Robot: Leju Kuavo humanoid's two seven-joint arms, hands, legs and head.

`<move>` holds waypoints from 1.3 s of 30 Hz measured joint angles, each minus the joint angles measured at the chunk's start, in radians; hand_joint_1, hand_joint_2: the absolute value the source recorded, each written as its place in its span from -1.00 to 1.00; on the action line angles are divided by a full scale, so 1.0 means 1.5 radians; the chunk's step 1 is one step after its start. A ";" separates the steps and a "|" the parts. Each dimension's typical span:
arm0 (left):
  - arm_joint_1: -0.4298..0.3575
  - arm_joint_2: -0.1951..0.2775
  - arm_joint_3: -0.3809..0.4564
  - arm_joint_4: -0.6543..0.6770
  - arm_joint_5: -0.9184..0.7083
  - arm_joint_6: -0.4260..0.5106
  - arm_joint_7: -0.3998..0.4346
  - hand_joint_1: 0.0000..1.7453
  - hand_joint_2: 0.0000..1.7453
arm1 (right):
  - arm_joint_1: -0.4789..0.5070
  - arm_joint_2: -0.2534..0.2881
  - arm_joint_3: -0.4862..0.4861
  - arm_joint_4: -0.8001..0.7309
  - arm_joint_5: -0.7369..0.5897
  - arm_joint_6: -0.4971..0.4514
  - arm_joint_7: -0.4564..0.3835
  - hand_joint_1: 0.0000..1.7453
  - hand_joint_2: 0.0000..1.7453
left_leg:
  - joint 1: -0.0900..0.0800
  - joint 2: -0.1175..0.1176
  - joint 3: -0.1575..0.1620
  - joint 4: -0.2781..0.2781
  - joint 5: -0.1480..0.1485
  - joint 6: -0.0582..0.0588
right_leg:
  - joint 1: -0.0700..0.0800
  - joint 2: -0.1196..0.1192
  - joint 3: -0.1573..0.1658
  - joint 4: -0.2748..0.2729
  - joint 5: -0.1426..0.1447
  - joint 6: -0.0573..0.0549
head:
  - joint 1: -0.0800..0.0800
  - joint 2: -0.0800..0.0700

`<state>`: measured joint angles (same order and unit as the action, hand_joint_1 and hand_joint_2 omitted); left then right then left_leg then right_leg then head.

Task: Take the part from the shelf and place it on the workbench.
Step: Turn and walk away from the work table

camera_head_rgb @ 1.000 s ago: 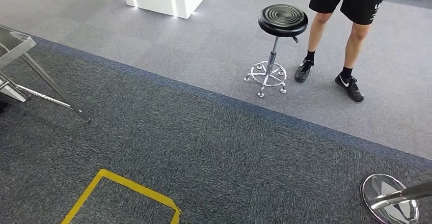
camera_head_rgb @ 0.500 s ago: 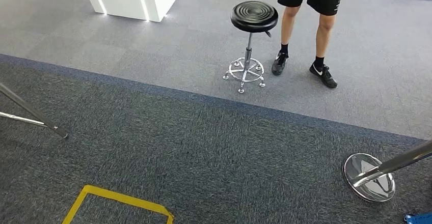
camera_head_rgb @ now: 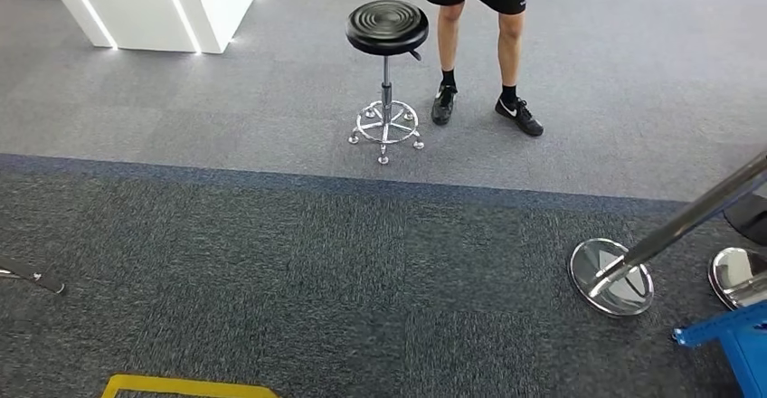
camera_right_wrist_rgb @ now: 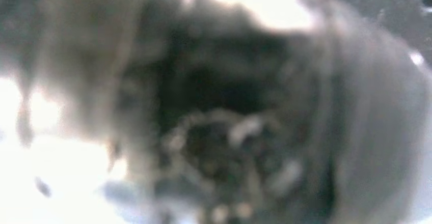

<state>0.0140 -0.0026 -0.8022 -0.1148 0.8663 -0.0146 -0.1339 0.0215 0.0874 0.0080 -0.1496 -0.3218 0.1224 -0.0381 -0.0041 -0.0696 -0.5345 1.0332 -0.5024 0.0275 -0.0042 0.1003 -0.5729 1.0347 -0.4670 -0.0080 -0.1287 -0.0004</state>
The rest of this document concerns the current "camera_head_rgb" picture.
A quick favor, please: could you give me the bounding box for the white illuminated display plinth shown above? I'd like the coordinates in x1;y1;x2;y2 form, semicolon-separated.
35;0;260;55

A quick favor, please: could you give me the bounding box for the black round swivel stool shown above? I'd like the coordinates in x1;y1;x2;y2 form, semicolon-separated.
346;0;431;166

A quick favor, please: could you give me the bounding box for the yellow floor tape outline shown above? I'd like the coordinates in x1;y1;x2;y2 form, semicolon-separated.
100;374;281;398

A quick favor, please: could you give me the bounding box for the blue metal shelf rack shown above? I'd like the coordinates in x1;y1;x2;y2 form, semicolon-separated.
670;298;767;398

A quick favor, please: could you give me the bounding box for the metal stanchion post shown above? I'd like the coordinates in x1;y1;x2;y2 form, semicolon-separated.
708;247;767;311
567;152;767;317

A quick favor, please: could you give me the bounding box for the person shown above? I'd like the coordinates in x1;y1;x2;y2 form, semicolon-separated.
423;0;545;137

